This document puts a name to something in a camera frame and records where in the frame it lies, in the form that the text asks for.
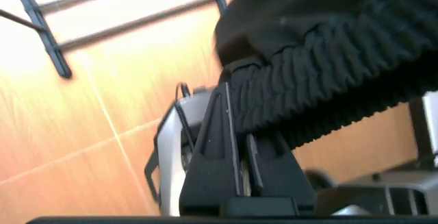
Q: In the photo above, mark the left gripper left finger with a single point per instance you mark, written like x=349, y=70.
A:
x=212, y=169

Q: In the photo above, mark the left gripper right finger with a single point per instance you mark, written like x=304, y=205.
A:
x=273, y=172

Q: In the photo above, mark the black shorts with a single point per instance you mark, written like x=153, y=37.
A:
x=325, y=46

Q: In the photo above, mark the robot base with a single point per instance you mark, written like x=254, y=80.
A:
x=169, y=169

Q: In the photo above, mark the black clothes rack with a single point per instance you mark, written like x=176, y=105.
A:
x=49, y=42

